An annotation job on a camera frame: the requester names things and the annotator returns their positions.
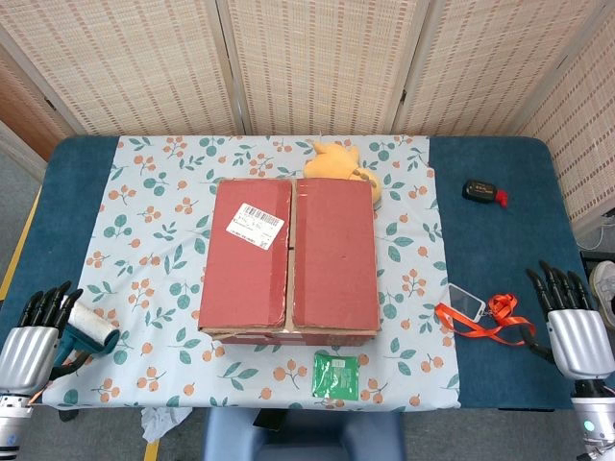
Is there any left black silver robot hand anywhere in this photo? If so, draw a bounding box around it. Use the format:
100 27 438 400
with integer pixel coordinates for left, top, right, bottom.
0 280 92 398

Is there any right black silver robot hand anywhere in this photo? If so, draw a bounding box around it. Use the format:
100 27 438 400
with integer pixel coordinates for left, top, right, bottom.
522 260 615 384

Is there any red cardboard shipping box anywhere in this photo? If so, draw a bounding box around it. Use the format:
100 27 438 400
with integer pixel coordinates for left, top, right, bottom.
197 176 381 347

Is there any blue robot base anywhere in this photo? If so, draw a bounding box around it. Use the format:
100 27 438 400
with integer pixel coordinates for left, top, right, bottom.
201 410 407 461

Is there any white shoe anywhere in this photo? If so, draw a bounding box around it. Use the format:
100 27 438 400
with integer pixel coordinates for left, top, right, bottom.
588 261 615 330

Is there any black floor case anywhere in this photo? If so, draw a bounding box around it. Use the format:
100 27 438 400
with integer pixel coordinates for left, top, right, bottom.
579 249 615 289

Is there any white card holder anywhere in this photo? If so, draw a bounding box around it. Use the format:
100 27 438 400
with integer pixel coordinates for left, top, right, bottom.
447 282 486 322

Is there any floral print tablecloth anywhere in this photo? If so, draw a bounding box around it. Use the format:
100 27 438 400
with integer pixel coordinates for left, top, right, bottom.
41 133 462 412

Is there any black key fob red tag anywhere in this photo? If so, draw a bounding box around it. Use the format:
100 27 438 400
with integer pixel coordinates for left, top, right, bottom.
461 179 509 208

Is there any green foil sachet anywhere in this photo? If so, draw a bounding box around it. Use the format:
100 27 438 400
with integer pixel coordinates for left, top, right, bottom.
310 351 362 400

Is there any orange plush toy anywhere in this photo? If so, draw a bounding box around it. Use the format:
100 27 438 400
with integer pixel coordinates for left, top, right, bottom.
302 138 385 210

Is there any woven bamboo folding screen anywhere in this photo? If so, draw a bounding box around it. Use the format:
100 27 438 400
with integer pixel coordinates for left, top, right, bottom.
0 0 615 236

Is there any teal handled lint roller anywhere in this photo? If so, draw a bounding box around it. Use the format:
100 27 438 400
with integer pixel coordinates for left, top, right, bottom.
56 287 121 371

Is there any orange lanyard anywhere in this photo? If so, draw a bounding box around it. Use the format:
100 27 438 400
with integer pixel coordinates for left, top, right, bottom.
434 293 537 347

